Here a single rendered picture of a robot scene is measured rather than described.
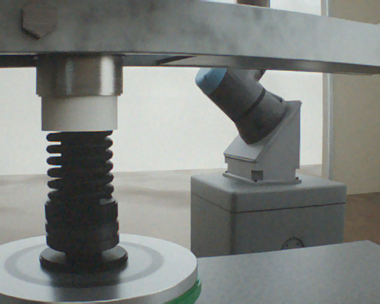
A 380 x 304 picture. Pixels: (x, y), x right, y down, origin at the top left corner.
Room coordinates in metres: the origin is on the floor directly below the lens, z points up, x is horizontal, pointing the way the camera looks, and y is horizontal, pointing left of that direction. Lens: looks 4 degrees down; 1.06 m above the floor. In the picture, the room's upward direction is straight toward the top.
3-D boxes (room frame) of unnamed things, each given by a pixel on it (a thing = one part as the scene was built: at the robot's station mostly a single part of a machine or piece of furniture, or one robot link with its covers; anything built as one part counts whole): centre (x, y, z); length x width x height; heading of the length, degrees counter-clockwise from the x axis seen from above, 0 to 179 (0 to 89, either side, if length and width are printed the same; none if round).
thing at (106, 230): (0.42, 0.10, 0.96); 0.07 x 0.07 x 0.01
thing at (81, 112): (0.42, 0.10, 1.07); 0.07 x 0.07 x 0.04
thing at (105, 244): (0.42, 0.10, 0.95); 0.07 x 0.07 x 0.01
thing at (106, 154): (0.42, 0.10, 1.02); 0.06 x 0.06 x 0.09
